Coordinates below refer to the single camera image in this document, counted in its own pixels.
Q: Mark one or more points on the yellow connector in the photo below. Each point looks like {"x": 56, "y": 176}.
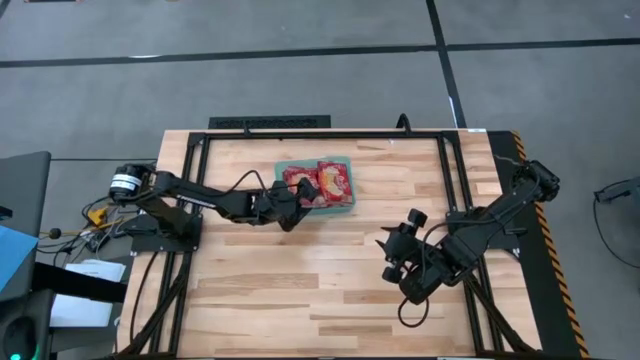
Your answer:
{"x": 96, "y": 216}

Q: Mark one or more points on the blue folder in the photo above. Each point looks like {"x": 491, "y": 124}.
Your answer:
{"x": 12, "y": 255}

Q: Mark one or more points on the teal plastic basket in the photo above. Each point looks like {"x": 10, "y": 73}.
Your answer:
{"x": 345, "y": 209}

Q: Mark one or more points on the white paper sheets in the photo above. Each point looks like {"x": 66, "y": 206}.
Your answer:
{"x": 85, "y": 295}

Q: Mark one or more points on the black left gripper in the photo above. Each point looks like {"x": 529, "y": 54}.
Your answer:
{"x": 275, "y": 205}

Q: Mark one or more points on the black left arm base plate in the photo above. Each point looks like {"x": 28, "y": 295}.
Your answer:
{"x": 150, "y": 242}

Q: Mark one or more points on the black flat bar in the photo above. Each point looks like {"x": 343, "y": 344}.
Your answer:
{"x": 75, "y": 282}

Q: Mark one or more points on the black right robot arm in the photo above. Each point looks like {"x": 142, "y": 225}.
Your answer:
{"x": 495, "y": 220}

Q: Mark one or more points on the red clear popcorn bag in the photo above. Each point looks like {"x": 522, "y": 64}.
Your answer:
{"x": 297, "y": 182}
{"x": 335, "y": 182}

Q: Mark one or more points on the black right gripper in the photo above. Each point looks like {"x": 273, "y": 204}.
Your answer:
{"x": 410, "y": 255}

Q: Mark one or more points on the dark grey chair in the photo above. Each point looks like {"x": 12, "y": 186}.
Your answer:
{"x": 22, "y": 190}

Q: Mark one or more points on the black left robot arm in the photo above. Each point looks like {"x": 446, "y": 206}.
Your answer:
{"x": 200, "y": 197}

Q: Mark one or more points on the black hazard-striped mat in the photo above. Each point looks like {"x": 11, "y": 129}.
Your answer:
{"x": 535, "y": 300}

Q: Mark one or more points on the black grille bar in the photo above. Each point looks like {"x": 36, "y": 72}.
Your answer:
{"x": 270, "y": 122}

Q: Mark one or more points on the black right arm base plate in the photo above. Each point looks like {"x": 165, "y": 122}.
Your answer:
{"x": 500, "y": 235}

